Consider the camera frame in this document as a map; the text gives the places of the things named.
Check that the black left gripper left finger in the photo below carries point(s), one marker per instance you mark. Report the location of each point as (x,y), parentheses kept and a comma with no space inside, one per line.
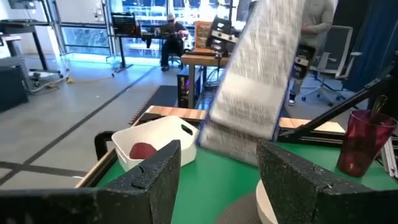
(130,202)

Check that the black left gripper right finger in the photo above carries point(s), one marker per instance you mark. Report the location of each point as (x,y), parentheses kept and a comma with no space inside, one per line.
(311,199)

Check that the white bowl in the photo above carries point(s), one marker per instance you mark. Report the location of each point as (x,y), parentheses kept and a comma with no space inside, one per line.
(264,205)

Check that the cereal box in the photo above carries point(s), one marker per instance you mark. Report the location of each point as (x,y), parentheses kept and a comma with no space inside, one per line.
(258,77)

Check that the red apple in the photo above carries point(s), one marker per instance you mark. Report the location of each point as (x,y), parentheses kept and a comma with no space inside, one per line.
(141,151)

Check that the white plastic bin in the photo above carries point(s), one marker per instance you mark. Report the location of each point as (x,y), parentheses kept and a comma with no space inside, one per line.
(155,130)

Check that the grey office chair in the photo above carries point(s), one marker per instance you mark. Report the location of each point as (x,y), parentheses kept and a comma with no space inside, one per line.
(337,49)

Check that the standing person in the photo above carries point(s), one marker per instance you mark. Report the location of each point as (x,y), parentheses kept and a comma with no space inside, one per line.
(317,21)

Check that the black clamp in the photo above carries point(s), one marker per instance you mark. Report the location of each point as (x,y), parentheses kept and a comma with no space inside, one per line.
(100,143)

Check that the round grey placemat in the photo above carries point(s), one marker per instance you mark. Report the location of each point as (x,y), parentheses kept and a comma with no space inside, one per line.
(239,211)

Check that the blue curtain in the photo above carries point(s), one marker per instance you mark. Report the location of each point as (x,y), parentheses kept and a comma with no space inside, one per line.
(373,40)

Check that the green table mat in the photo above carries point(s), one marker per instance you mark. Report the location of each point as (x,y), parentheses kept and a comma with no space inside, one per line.
(211,180)

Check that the light wooden table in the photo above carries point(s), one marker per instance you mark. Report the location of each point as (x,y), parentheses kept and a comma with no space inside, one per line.
(174,112)

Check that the orange cardboard box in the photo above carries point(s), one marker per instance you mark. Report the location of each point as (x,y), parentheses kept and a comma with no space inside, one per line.
(202,34)

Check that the small wooden table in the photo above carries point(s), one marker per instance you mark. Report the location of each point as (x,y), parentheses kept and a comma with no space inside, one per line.
(199,59)

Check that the black floor mat striped edge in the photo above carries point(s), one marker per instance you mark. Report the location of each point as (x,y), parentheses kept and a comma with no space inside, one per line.
(164,96)

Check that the black computer tower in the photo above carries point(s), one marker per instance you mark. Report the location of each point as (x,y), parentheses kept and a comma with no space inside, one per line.
(183,90)

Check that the seated person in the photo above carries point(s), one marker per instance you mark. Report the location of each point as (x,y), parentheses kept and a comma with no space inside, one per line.
(172,40)

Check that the black cabinet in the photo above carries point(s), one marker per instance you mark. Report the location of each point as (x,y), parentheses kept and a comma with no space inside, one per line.
(12,84)

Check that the black computer monitor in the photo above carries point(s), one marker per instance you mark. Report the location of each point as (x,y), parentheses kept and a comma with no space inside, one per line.
(123,24)

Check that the black desk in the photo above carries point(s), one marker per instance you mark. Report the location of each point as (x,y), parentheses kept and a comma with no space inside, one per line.
(25,26)

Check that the black frame strut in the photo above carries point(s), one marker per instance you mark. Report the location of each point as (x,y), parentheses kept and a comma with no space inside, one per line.
(342,107)

